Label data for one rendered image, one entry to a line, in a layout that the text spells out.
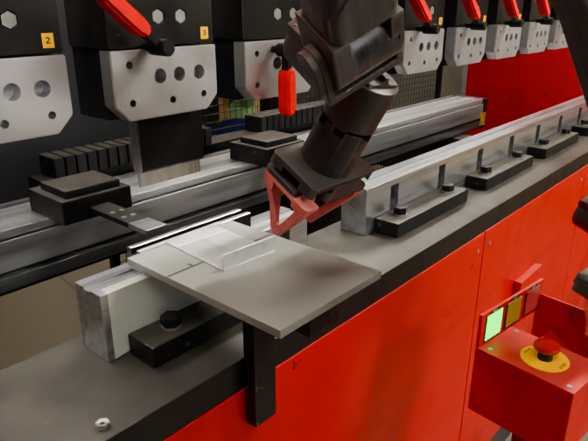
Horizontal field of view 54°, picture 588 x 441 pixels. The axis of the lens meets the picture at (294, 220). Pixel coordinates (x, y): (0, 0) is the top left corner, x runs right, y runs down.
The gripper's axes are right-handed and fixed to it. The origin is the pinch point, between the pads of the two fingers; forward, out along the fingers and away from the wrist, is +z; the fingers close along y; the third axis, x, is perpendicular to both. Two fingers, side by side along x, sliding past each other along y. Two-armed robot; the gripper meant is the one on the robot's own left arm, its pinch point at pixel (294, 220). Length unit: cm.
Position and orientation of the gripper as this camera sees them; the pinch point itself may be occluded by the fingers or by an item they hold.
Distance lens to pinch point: 66.4
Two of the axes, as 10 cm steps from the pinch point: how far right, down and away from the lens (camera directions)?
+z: -3.7, 6.9, 6.2
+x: 6.4, 6.8, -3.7
